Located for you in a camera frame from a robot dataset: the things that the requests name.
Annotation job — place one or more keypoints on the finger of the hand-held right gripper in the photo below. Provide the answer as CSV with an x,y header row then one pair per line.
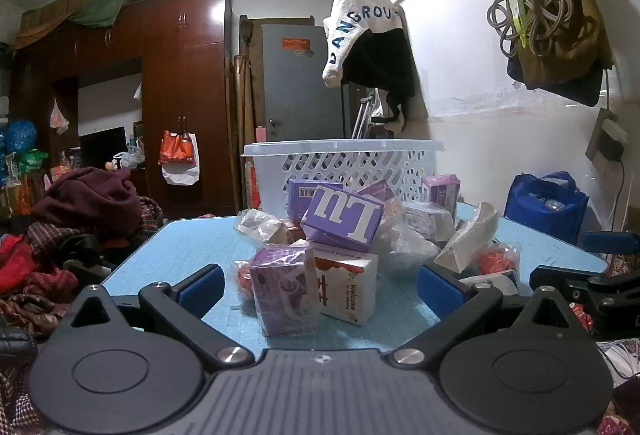
x,y
607,242
560,277

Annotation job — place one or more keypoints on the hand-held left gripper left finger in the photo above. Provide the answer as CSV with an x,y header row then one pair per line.
x,y
205,286

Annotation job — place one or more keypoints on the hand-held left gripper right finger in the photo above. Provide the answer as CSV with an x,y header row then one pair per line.
x,y
440,291

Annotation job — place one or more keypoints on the white box with dark print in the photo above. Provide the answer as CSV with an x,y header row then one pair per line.
x,y
345,282

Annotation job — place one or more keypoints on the white plastic basket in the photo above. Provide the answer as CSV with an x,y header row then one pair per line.
x,y
345,165

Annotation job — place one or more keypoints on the red item in plastic bag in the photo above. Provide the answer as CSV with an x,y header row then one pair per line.
x,y
244,282
497,259

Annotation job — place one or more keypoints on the clear plastic bag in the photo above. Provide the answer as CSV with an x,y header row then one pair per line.
x,y
402,247
257,225

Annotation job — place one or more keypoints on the beige paper bag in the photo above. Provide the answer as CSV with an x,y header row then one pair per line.
x,y
470,237

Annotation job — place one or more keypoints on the blue fabric bag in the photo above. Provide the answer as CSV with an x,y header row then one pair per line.
x,y
542,210

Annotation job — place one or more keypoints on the plastic wrapped white packet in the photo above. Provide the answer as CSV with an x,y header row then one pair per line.
x,y
427,219

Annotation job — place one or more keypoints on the purple box in plastic wrap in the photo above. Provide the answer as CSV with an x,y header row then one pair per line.
x,y
282,290

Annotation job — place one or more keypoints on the small purple box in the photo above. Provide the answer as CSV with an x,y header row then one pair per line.
x,y
442,190
376,190

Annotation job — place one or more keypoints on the purple box with white letters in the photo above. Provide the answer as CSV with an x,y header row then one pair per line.
x,y
345,217

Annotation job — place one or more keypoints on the purple box with barcode label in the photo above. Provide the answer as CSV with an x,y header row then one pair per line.
x,y
300,195

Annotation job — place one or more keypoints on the orange and white plastic bag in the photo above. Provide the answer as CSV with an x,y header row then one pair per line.
x,y
179,155

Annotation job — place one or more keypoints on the maroon clothing pile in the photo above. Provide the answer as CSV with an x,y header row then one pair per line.
x,y
90,200

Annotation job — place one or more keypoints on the pink board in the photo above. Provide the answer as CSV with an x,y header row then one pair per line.
x,y
260,135

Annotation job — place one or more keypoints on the black television screen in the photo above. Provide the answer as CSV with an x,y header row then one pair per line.
x,y
104,146

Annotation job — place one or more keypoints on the wooden boards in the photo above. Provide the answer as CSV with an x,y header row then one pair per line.
x,y
245,115

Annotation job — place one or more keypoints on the red cloth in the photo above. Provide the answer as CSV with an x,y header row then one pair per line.
x,y
17,265

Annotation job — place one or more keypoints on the metal crutches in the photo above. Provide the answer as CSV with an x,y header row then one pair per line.
x,y
362,117

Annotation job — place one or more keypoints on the brown wooden wardrobe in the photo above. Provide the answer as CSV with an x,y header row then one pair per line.
x,y
185,80

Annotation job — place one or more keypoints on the olive cloth bag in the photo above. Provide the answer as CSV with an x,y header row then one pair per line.
x,y
575,30

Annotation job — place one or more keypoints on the grey metal door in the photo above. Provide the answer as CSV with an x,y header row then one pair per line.
x,y
300,90

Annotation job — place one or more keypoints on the small white plastic bag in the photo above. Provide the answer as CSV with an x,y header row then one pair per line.
x,y
59,117

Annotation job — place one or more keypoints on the black hanging garment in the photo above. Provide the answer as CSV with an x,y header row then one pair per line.
x,y
380,65

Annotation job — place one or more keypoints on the blue plastic bag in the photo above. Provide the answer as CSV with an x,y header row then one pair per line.
x,y
17,137

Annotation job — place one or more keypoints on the white hooded sweatshirt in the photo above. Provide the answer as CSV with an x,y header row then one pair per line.
x,y
350,20

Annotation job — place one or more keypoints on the green cloth bundle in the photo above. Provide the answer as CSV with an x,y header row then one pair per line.
x,y
125,0

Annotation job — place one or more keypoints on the wall socket with charger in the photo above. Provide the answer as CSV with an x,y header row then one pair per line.
x,y
607,135

